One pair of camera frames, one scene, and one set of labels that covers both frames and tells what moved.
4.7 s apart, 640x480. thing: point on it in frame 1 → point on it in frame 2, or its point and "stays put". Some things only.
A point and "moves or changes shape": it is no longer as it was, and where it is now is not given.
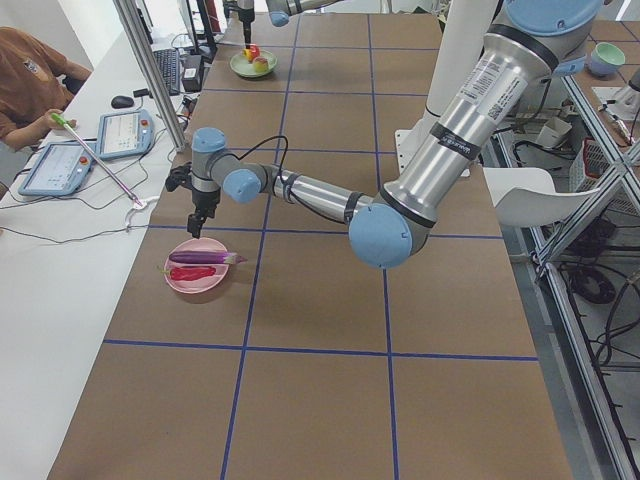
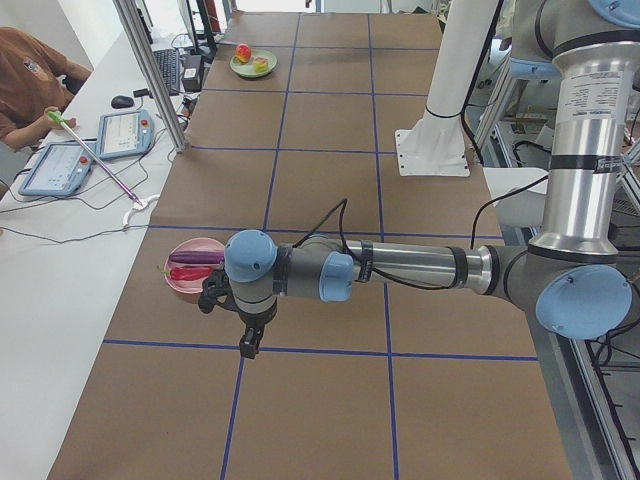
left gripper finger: x=195 y=223 → x=249 y=342
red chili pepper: x=187 y=272 stays put
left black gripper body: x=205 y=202 → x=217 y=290
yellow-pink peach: x=260 y=64 stays put
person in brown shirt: x=31 y=92 stays put
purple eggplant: x=206 y=258 stays put
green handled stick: x=92 y=155 stays put
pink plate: x=203 y=285 stays put
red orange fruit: x=252 y=52 moves or changes shape
